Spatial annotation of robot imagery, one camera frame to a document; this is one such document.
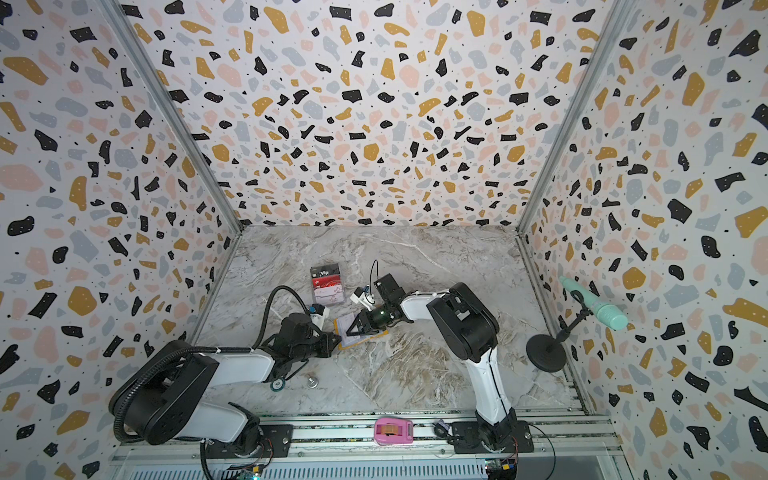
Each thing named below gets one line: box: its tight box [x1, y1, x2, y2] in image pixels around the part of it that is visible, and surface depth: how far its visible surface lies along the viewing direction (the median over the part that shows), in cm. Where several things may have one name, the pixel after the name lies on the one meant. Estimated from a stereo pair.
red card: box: [311, 275, 341, 288], surface depth 102 cm
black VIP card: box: [310, 263, 340, 279], surface depth 102 cm
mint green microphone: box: [560, 275, 629, 331], surface depth 63 cm
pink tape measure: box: [374, 418, 414, 445], surface depth 74 cm
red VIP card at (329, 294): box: [314, 285, 345, 303], surface depth 100 cm
